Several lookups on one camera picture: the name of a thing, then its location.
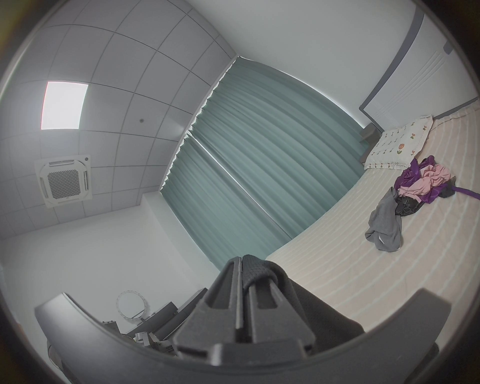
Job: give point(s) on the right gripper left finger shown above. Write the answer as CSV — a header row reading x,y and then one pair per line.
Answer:
x,y
217,318

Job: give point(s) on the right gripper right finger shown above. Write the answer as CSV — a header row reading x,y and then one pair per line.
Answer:
x,y
253,322

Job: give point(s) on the black T-shirt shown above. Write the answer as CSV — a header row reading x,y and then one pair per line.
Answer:
x,y
322,318

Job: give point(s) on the bed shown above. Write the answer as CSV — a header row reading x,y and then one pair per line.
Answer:
x,y
356,270

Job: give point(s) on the pile of clothes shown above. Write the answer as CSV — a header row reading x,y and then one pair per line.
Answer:
x,y
427,180

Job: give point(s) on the blue-green curtain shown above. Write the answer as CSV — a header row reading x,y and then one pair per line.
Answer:
x,y
277,131
225,202

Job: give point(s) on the grey garment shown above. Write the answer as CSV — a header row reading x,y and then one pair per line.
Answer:
x,y
384,225

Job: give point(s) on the white ceiling air conditioner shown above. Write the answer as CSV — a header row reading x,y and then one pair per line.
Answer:
x,y
63,182

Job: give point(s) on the grey bedside table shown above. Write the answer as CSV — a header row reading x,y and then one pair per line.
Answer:
x,y
369,134

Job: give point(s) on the white printed pillow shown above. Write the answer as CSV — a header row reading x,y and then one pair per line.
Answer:
x,y
397,144

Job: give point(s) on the square ceiling light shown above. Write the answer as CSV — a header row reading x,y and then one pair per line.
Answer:
x,y
63,105

